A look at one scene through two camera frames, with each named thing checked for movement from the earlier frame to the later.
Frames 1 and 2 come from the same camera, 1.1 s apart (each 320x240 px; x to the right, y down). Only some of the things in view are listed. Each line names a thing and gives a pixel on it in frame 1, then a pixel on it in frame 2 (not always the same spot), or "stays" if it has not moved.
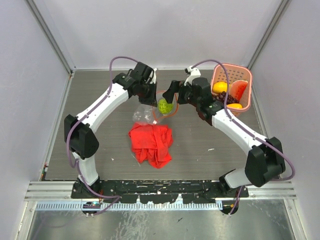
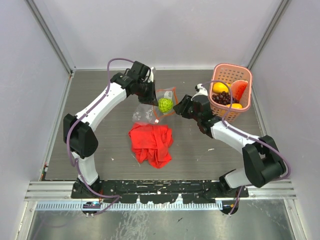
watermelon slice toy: (236, 88) stays
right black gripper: (176, 86) -> (181, 108)
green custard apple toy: (164, 107) stays
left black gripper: (151, 100) stays
